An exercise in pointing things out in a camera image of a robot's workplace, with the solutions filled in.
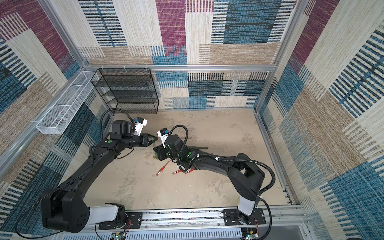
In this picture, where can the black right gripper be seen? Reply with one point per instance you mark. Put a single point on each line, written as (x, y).
(160, 153)

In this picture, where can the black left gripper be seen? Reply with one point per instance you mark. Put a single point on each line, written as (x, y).
(145, 142)

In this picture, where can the dark green marker pen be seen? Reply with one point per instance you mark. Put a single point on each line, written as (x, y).
(196, 147)

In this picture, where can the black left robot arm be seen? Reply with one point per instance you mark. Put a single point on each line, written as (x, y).
(63, 208)

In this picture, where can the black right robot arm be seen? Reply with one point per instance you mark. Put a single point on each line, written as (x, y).
(250, 178)

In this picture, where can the red pen leftmost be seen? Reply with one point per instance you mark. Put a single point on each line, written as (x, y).
(162, 169)

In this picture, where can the red pen right lower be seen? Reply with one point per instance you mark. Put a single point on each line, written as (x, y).
(189, 171)

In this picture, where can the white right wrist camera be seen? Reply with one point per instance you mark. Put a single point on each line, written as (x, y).
(163, 134)

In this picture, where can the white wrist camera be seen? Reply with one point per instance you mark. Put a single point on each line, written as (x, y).
(140, 123)
(163, 134)

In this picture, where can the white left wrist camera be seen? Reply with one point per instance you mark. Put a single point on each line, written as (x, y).
(140, 123)

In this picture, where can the black wire mesh shelf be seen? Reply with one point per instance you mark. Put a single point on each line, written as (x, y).
(132, 90)

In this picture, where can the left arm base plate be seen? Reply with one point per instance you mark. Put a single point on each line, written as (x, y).
(131, 220)

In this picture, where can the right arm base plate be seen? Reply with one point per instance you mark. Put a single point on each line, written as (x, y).
(244, 216)

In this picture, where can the white wire mesh basket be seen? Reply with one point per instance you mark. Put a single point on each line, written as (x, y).
(59, 116)

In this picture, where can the aluminium front rail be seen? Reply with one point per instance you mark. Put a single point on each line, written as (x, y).
(276, 223)

